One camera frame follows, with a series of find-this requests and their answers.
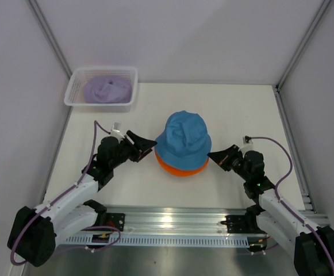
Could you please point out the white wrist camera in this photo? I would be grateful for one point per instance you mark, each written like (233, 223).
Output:
(247, 144)
(116, 131)

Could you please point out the aluminium frame post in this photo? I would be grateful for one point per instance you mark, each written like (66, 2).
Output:
(43, 24)
(304, 42)

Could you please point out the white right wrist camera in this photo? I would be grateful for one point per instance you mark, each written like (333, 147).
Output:
(247, 144)

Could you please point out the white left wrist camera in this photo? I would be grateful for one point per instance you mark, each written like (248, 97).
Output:
(116, 131)

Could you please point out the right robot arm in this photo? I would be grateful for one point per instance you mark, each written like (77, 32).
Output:
(310, 245)

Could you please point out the aluminium frame post left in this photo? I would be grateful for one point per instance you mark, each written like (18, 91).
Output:
(43, 24)

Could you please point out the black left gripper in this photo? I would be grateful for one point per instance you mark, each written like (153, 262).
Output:
(138, 141)

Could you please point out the white slotted cable duct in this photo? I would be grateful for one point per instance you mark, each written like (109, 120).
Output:
(220, 241)

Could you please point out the aluminium frame post right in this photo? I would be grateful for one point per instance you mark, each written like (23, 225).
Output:
(304, 42)

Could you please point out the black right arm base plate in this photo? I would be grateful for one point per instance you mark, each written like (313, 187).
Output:
(238, 224)

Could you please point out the blue bucket hat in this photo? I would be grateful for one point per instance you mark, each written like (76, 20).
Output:
(185, 142)

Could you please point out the lilac bucket hat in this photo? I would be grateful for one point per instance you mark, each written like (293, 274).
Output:
(107, 89)

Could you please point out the aluminium front rail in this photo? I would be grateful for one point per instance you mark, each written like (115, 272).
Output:
(174, 221)

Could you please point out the white perforated plastic basket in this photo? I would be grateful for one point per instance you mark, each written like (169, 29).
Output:
(74, 92)

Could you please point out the orange bucket hat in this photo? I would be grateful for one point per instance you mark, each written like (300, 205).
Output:
(178, 172)

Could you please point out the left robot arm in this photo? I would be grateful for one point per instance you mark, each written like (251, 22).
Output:
(37, 232)

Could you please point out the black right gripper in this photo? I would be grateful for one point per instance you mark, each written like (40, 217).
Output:
(222, 157)

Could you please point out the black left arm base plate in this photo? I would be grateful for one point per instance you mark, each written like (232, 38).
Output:
(116, 220)

